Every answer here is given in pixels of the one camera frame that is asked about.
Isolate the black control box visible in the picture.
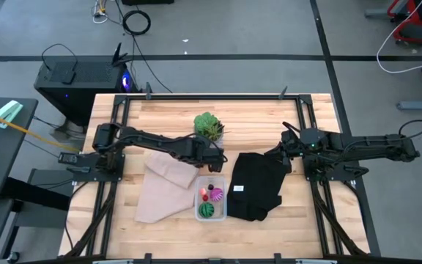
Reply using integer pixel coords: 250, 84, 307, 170
57, 152, 79, 165

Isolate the black crumpled cloth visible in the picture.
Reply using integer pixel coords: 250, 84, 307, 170
226, 152, 289, 222

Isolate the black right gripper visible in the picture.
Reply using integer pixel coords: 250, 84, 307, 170
264, 129, 309, 175

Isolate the coiled black cable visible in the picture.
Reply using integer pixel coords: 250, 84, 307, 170
122, 10, 152, 37

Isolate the green plant in patterned pot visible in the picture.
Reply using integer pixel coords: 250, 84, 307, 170
193, 111, 226, 144

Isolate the green striped toy watermelon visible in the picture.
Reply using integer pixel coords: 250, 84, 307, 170
198, 201, 215, 220

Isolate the white cable bundle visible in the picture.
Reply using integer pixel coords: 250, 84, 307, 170
92, 0, 110, 25

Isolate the black wifi antenna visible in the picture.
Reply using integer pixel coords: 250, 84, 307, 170
111, 42, 134, 67

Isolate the mint green stapler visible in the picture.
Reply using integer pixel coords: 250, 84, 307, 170
0, 99, 25, 130

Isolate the red and black cart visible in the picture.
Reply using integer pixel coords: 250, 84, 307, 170
364, 0, 422, 48

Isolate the pink white striped toy vegetable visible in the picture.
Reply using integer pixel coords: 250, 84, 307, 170
210, 187, 225, 203

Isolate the small black device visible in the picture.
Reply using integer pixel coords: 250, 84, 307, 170
61, 69, 77, 85

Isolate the clear plastic tupperware container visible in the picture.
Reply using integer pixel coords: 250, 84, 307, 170
193, 175, 229, 223

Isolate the beige folded cloth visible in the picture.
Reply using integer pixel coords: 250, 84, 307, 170
133, 150, 201, 224

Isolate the black desk leg frame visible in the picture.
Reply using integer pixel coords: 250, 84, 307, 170
0, 167, 75, 262

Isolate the grey metal stand foot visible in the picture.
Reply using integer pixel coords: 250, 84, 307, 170
396, 98, 422, 113

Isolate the black aluminium table frame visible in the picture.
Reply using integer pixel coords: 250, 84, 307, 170
64, 93, 371, 264

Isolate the black computer tower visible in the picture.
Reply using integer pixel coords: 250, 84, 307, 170
33, 60, 139, 128

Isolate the yellow cable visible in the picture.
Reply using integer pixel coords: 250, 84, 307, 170
0, 106, 83, 154

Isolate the white floor cable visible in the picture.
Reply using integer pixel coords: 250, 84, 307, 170
375, 0, 422, 74

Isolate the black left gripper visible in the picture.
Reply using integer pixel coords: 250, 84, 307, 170
195, 140, 229, 174

